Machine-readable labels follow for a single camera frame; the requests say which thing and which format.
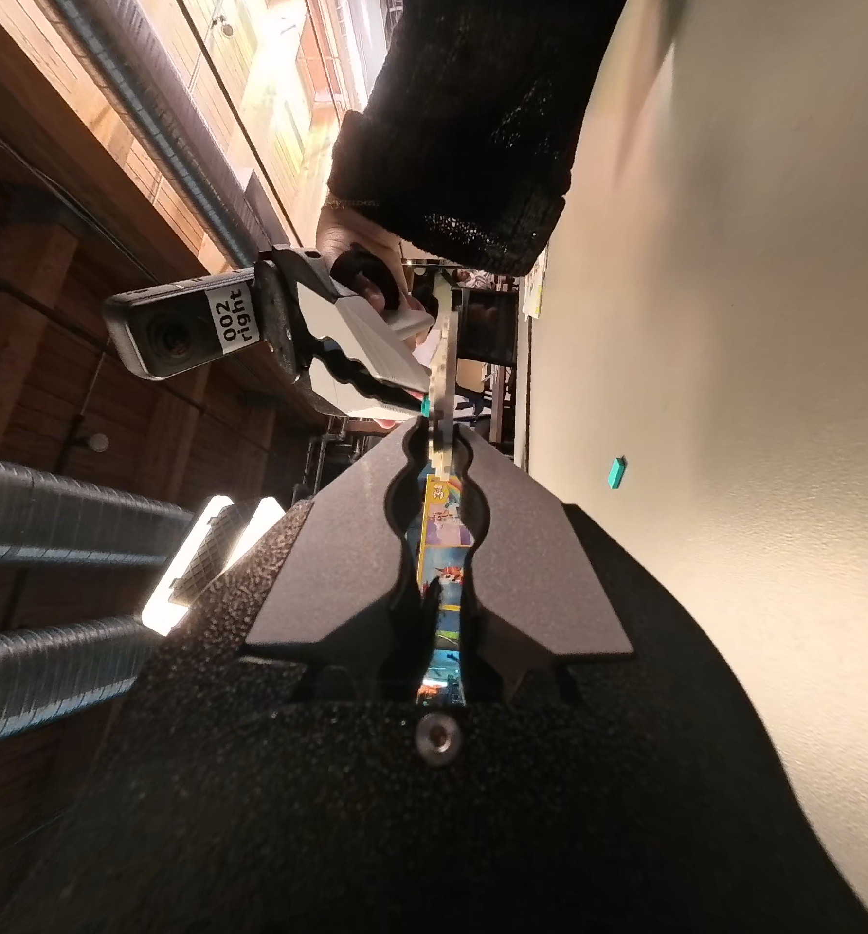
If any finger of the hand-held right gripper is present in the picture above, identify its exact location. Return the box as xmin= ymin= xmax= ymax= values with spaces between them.
xmin=308 ymin=359 xmax=424 ymax=426
xmin=297 ymin=287 xmax=433 ymax=400

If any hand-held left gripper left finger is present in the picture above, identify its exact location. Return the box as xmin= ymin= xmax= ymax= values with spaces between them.
xmin=243 ymin=418 xmax=432 ymax=688

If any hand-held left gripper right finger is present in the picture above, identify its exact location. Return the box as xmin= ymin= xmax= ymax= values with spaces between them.
xmin=458 ymin=425 xmax=635 ymax=703

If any round white lego plate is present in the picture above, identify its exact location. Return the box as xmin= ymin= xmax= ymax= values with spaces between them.
xmin=425 ymin=285 xmax=460 ymax=477

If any yellow lego box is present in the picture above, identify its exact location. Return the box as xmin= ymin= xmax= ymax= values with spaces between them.
xmin=416 ymin=474 xmax=475 ymax=709

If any person's right hand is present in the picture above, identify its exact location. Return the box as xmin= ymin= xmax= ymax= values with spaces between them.
xmin=316 ymin=203 xmax=435 ymax=351

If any studio light panel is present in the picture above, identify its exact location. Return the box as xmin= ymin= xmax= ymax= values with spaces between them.
xmin=141 ymin=495 xmax=289 ymax=636

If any white paper leaflet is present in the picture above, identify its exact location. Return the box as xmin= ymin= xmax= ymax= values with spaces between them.
xmin=520 ymin=248 xmax=549 ymax=322

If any grey corrugated ceiling duct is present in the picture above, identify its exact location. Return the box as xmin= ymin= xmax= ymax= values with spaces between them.
xmin=51 ymin=0 xmax=260 ymax=272

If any silver spiral duct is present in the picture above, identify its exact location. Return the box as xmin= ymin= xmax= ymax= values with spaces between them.
xmin=0 ymin=616 xmax=161 ymax=754
xmin=0 ymin=452 xmax=196 ymax=572

